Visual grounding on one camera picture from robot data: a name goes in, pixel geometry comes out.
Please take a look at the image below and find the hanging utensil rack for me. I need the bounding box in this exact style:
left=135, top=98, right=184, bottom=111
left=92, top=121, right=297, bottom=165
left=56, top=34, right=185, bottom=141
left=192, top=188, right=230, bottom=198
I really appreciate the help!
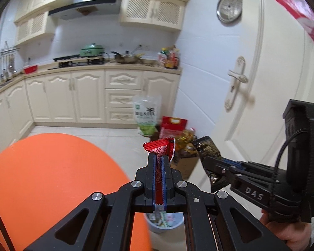
left=0, top=41, right=20, bottom=81

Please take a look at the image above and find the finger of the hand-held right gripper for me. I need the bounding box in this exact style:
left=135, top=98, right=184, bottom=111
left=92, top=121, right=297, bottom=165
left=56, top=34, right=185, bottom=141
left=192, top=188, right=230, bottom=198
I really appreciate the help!
left=221, top=158, right=274, bottom=174
left=203, top=156, right=241, bottom=189

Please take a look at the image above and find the red gift box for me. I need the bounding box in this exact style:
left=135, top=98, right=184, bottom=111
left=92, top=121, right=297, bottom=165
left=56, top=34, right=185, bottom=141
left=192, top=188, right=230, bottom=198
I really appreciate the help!
left=160, top=116, right=188, bottom=143

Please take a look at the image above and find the dark foil wrapper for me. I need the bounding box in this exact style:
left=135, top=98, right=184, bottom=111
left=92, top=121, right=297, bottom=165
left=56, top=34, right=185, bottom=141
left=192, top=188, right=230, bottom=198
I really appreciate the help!
left=191, top=136, right=227, bottom=194

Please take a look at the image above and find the white green rice bag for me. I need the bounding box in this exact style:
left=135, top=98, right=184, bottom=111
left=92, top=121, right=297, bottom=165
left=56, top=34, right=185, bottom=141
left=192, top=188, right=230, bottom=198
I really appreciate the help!
left=133, top=94, right=162, bottom=136

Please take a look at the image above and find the yellow oil bottle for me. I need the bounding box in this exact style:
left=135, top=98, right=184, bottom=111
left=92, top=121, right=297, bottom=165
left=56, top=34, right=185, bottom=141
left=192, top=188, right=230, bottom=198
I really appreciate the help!
left=175, top=128, right=199, bottom=157

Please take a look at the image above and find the person's right hand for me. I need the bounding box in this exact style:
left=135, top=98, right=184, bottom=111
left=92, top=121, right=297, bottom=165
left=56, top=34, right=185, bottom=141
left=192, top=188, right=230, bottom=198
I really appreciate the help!
left=260, top=209, right=312, bottom=249

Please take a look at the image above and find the black cable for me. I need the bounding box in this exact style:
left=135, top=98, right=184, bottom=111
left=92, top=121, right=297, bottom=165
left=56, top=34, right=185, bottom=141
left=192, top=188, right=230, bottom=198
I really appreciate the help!
left=275, top=128, right=310, bottom=178

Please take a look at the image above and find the group of condiment bottles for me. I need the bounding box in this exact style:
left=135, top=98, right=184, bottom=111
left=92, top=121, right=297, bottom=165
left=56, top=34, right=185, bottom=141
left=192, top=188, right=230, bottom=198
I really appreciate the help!
left=157, top=46, right=181, bottom=70

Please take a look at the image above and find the red door poster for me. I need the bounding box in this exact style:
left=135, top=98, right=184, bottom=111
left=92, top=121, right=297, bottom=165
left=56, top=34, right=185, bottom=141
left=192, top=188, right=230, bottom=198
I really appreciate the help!
left=267, top=0, right=314, bottom=50

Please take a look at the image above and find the white trash bin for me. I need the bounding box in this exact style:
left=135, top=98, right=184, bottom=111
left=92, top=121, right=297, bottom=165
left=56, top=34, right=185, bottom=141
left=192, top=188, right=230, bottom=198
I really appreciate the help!
left=144, top=211, right=185, bottom=234

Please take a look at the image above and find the cardboard box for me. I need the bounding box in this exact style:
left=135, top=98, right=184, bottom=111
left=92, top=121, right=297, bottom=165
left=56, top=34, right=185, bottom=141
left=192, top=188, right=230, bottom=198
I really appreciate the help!
left=170, top=149, right=201, bottom=179

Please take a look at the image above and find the cream door handle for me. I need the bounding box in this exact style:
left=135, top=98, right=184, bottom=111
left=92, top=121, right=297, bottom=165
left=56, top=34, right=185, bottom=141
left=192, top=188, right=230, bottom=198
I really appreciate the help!
left=224, top=56, right=249, bottom=111

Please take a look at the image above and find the red basin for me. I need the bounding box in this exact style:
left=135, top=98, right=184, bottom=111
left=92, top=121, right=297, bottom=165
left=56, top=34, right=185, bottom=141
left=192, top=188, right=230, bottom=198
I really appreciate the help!
left=23, top=64, right=40, bottom=74

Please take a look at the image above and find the black range hood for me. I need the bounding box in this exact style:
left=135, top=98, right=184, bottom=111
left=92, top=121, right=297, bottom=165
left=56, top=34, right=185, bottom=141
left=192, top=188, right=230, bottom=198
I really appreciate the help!
left=48, top=0, right=122, bottom=21

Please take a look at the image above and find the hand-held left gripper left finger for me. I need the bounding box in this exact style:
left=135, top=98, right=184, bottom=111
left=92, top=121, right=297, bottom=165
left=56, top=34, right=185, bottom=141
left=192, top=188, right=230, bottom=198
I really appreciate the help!
left=23, top=153, right=156, bottom=251

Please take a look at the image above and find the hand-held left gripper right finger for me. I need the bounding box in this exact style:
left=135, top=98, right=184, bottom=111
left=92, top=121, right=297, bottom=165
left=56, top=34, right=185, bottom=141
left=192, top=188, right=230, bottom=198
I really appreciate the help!
left=163, top=156, right=291, bottom=251

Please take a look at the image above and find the red foil wrapper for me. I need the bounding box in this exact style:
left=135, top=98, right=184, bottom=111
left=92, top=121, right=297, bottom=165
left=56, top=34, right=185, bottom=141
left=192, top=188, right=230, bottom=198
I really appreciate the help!
left=143, top=138, right=176, bottom=211

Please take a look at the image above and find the green electric pot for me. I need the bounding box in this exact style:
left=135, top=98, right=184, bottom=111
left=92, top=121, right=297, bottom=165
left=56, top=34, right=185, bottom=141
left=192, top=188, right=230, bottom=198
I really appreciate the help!
left=80, top=42, right=106, bottom=57

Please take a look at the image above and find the black gas stove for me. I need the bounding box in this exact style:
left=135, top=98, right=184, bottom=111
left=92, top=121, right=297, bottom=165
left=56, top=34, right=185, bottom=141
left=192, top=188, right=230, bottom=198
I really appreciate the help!
left=48, top=54, right=106, bottom=70

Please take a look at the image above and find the steel wok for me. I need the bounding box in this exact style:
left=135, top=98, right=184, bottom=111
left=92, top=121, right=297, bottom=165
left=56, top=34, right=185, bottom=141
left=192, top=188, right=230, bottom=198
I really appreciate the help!
left=111, top=45, right=143, bottom=64

